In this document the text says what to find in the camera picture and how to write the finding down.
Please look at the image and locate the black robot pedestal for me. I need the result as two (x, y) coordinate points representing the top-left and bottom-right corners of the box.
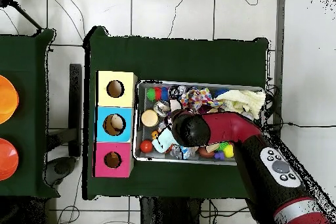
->
(138, 196), (205, 224)

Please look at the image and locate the colourful polka dot cloth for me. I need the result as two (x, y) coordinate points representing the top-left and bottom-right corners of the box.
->
(180, 88), (219, 114)

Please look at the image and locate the red ball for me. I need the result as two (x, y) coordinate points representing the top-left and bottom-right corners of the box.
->
(140, 139), (155, 154)

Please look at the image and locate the blue spiky ball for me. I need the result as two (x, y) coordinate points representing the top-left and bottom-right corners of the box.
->
(214, 88), (231, 99)

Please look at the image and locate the crushed clear plastic bottle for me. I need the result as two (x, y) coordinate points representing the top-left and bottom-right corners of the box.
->
(170, 146), (198, 161)

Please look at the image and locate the mint green cloth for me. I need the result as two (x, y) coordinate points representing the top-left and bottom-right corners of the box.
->
(152, 128), (177, 154)

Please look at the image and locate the toy hamburger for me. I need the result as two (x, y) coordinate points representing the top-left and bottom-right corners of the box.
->
(141, 109), (159, 128)

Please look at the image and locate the wooden box with three holes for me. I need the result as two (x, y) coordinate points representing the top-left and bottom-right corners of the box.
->
(94, 70), (138, 179)

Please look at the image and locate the black stand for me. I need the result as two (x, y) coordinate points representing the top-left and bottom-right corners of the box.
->
(68, 63), (84, 158)

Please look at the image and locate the shallow clear mesh bin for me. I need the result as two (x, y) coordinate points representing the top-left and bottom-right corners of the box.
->
(133, 80), (265, 166)

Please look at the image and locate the orange bowl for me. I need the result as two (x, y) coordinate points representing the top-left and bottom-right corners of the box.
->
(0, 74), (20, 125)
(0, 137), (20, 182)

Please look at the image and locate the black cable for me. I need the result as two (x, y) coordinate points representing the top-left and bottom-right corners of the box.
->
(264, 120), (336, 131)
(167, 0), (191, 39)

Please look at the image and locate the cream yellow cloth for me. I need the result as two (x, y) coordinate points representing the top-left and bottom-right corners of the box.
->
(215, 89), (266, 120)

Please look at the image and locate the dark green table cloth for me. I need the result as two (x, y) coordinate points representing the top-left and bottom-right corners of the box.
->
(0, 28), (56, 198)
(83, 26), (270, 201)

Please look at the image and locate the crushed silver can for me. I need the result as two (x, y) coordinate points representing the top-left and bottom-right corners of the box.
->
(154, 100), (171, 117)

